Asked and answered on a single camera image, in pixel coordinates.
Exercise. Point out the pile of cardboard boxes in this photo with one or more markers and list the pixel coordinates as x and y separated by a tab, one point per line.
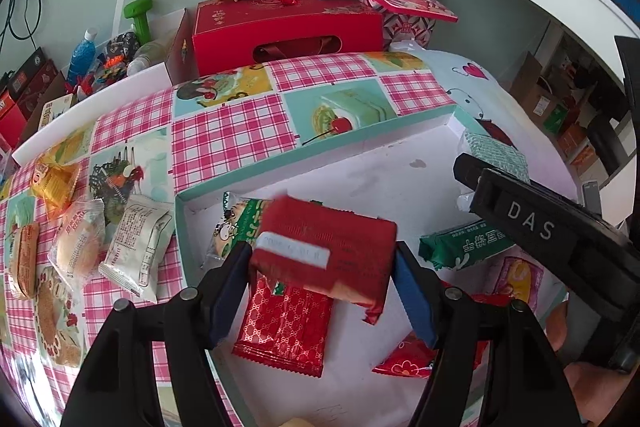
550	107

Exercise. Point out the white cartoon print cloth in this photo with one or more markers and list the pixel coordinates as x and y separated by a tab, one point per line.
475	82

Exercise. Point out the white tray box teal rim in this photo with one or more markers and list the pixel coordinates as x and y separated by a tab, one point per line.
370	172

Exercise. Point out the green dumbbell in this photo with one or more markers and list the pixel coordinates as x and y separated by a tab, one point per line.
139	14

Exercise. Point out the clear plastic bottle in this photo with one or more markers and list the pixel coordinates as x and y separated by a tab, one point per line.
147	54

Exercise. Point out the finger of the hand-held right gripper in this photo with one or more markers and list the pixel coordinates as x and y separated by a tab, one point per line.
465	166

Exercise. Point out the pale yellow snack box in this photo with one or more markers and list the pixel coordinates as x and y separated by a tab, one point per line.
56	109

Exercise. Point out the white snack packet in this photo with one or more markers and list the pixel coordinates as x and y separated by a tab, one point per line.
137	242

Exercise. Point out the clear bun packet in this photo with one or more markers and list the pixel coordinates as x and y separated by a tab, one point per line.
80	244

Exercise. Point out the blue bottle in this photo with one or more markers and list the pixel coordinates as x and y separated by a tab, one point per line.
82	57

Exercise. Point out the dark red snack packet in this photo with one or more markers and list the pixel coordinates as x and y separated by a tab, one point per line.
325	252

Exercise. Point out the orange print bread packet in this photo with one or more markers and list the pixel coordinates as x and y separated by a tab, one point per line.
25	259

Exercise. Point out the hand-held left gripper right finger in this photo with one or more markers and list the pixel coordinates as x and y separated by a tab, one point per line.
415	297

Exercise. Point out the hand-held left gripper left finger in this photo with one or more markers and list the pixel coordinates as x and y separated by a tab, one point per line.
227	297

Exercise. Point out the pink snack packet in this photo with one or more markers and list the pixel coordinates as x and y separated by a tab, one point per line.
517	282

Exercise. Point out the green cartoon snack packet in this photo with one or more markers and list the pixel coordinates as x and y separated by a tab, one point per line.
235	222

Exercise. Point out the large red gift box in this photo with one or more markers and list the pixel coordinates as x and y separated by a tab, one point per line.
285	27

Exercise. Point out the bag of colourful toys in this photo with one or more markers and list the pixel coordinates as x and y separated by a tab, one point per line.
112	57

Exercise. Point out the red patterned snack packet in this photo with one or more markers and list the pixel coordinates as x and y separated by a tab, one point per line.
285	332

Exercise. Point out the person's right hand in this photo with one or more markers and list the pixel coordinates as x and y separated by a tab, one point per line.
600	399

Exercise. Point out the white foam board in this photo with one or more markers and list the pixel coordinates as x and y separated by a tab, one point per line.
75	114

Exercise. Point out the stack of red boxes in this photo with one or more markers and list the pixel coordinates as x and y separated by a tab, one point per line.
25	92

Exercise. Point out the green patterned snack packet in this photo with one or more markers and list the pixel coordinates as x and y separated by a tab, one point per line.
497	152

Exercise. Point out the yellow snack packet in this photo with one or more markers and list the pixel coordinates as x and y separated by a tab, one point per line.
55	187

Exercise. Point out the red patterned box lid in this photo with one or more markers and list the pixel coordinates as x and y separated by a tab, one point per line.
405	4

